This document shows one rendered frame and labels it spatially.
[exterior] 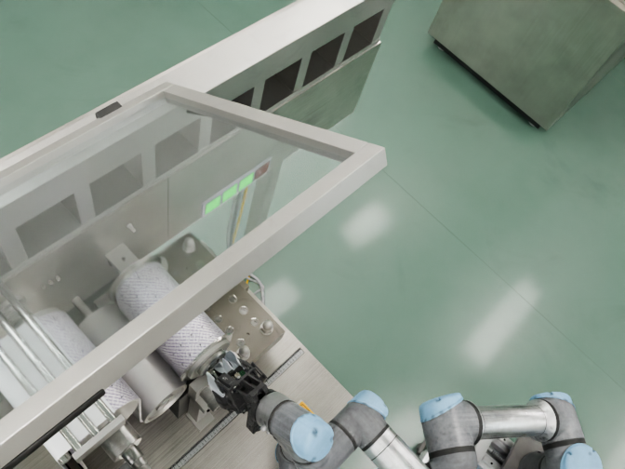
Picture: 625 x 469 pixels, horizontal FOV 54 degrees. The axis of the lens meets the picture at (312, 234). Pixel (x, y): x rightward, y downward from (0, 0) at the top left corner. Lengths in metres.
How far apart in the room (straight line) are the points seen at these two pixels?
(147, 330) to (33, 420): 0.14
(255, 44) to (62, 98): 2.18
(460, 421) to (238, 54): 1.01
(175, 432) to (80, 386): 1.07
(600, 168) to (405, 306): 1.65
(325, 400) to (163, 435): 0.45
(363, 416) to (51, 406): 0.75
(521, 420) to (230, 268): 1.22
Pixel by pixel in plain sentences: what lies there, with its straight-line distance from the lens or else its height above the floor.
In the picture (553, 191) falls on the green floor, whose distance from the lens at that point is 3.78.
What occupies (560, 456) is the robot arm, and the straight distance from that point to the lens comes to 1.90.
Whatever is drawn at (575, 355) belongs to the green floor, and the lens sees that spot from 3.34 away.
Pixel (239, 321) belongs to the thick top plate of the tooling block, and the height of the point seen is 1.03.
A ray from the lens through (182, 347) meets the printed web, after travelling 1.36.
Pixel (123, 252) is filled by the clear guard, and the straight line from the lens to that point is 0.83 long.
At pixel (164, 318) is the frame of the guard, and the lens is 0.69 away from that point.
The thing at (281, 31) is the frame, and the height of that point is 1.65.
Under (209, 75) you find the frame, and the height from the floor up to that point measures 1.65.
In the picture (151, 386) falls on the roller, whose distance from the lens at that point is 1.41.
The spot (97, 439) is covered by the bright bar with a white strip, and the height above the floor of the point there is 1.46.
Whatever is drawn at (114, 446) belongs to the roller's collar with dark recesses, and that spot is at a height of 1.36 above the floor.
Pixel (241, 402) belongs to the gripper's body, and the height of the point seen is 1.34.
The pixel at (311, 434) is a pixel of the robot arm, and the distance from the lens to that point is 1.15.
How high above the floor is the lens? 2.59
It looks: 59 degrees down
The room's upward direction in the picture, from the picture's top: 23 degrees clockwise
